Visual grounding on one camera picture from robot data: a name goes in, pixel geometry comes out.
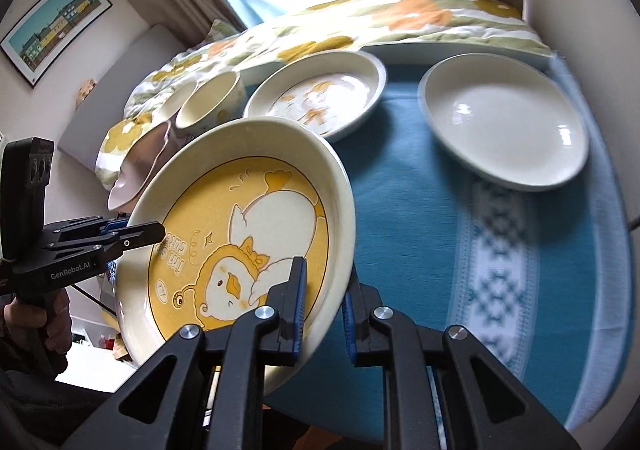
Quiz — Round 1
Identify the pink irregular bowl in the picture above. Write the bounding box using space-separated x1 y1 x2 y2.
107 121 180 213

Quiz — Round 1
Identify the yellow duck cartoon plate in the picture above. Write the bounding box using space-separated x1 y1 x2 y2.
115 116 357 398

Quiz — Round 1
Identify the white cream bowl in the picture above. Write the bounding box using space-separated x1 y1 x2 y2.
154 81 198 121

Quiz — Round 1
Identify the cream yellow bowl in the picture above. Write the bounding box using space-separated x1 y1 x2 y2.
176 71 247 136

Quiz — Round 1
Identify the white duck cartoon plate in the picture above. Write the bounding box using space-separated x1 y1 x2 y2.
243 51 387 143

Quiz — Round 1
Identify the plain white plate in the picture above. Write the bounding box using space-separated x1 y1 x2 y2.
419 54 589 192

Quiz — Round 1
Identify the person left hand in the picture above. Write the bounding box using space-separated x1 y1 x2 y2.
3 289 72 355

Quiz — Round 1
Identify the grey padded headboard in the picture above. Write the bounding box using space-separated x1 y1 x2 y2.
58 25 186 172

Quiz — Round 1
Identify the blue patterned tablecloth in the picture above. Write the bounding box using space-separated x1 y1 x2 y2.
264 53 636 446

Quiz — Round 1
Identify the framed houses picture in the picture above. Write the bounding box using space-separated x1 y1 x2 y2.
1 0 112 88

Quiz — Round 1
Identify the floral striped quilt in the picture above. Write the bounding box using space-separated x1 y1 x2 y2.
94 0 552 189

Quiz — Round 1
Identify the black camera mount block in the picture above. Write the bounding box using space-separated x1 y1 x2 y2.
1 137 54 261

